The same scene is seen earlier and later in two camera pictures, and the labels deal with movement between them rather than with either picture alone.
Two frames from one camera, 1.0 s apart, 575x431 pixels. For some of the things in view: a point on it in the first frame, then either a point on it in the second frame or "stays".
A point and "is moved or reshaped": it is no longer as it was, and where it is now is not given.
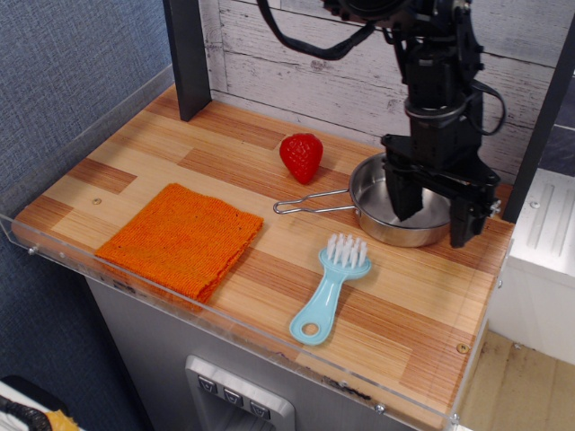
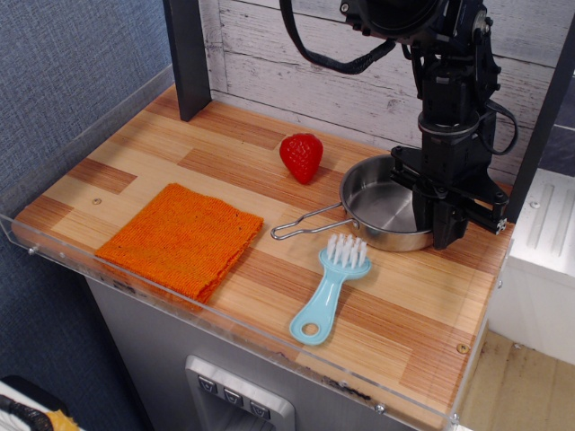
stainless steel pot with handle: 370,197 is moved or reshaped
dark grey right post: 552,106 stays
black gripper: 442,153 -> 455,159
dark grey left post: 188,49 stays
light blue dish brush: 345,258 stays
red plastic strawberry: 302,154 stays
